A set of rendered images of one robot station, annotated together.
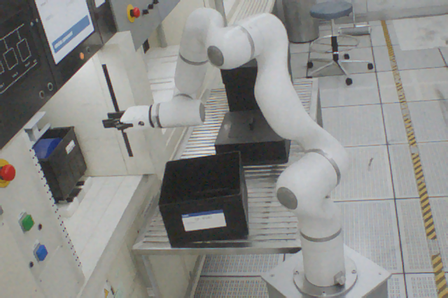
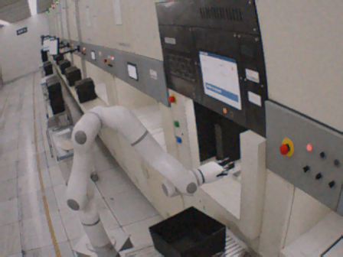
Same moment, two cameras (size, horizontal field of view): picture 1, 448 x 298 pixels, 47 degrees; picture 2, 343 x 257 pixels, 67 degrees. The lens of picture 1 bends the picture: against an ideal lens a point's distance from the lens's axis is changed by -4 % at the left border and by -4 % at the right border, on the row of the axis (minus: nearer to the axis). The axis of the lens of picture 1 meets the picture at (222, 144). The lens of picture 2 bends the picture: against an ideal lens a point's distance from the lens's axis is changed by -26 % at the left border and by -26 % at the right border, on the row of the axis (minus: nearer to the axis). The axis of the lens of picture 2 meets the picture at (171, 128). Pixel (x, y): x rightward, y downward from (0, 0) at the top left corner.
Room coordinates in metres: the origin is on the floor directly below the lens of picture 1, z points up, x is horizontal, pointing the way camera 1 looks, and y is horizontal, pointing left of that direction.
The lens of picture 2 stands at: (2.47, -0.64, 1.96)
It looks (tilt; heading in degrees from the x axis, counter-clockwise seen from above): 23 degrees down; 141
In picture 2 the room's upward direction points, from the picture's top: 9 degrees counter-clockwise
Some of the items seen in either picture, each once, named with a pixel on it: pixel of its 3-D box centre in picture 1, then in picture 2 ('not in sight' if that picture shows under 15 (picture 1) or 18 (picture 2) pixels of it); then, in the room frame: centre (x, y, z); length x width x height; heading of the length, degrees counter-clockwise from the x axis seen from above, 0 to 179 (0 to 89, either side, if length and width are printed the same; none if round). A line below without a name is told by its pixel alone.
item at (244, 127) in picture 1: (253, 132); not in sight; (1.99, -0.14, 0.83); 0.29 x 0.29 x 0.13; 74
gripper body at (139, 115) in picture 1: (141, 117); (208, 172); (1.58, 0.24, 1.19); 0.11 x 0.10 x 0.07; 74
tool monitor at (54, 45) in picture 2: not in sight; (63, 46); (-1.86, 1.09, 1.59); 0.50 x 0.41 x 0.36; 73
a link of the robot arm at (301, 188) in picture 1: (309, 199); (84, 199); (1.13, -0.19, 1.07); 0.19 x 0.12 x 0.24; 130
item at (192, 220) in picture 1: (205, 196); (188, 239); (1.56, 0.09, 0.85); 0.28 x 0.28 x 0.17; 83
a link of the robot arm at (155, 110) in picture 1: (158, 115); (195, 177); (1.57, 0.18, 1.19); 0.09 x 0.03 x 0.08; 164
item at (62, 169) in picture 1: (42, 158); not in sight; (1.70, 0.65, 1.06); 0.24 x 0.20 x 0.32; 163
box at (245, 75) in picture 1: (259, 78); not in sight; (2.39, -0.24, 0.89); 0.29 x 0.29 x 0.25; 70
